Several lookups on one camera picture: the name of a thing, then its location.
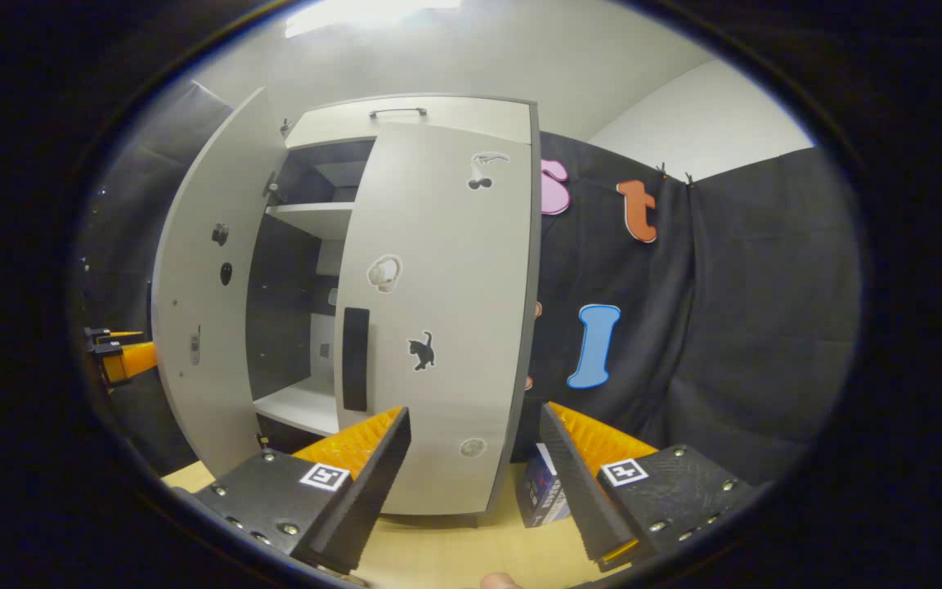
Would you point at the grey and white cabinet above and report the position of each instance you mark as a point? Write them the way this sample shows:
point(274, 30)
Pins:
point(291, 294)

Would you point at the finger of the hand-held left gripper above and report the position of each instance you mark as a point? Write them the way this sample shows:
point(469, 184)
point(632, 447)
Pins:
point(115, 335)
point(134, 360)

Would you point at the white cabinet shelf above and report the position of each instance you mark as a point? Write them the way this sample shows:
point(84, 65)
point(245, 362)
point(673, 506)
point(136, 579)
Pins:
point(316, 219)

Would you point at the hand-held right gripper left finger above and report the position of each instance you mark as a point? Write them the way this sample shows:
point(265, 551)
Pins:
point(373, 495)

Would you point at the dark book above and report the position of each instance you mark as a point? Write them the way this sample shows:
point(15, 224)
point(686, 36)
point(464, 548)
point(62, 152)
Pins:
point(540, 495)

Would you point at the white cabinet door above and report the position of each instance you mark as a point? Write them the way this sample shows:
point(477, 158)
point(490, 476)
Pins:
point(455, 278)
point(209, 311)

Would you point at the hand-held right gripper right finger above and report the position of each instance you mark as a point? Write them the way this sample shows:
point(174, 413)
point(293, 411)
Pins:
point(581, 499)

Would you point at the metal door hinge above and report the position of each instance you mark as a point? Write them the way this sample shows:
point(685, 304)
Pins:
point(262, 440)
point(271, 188)

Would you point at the white cabinet drawer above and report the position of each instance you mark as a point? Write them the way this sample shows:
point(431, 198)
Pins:
point(471, 119)

